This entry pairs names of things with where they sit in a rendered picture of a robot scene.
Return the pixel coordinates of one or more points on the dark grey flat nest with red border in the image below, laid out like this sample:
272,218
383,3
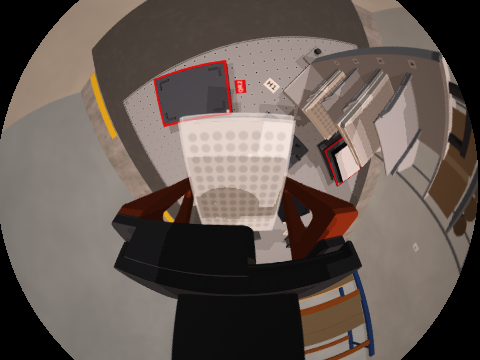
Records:
200,89

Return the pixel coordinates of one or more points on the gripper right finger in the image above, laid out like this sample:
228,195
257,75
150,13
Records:
331,217

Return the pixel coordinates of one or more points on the grey shelf rack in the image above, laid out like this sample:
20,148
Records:
421,112

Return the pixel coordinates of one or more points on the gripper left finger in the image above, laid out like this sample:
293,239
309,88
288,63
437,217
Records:
154,205

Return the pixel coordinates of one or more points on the white microplate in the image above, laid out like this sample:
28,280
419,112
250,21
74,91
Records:
237,164

